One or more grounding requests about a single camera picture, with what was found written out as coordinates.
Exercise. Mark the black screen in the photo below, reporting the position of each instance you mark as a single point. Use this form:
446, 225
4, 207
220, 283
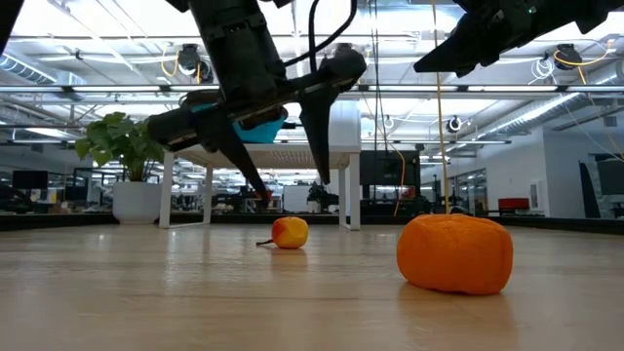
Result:
390, 168

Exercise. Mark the orange tangerine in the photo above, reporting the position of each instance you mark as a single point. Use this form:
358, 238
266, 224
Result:
453, 253

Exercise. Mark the red bin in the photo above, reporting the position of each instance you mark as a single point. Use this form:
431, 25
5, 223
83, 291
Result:
513, 204

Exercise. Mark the white perforated metal rack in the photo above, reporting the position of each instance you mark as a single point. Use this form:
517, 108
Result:
283, 156

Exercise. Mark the blue grey collapsible bowl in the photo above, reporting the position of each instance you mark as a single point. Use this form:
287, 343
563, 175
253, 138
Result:
263, 135

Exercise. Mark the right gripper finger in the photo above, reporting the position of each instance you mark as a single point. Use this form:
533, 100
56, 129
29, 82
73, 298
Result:
468, 66
463, 46

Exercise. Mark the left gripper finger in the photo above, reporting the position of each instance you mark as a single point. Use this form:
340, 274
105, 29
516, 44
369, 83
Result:
234, 141
319, 127

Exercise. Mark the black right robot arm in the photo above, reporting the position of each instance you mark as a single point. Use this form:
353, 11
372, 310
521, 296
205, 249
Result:
599, 12

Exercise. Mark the green potted plant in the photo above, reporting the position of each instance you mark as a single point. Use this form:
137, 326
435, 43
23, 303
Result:
134, 202

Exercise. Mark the small orange red pear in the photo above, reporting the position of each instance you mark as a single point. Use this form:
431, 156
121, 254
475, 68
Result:
292, 233

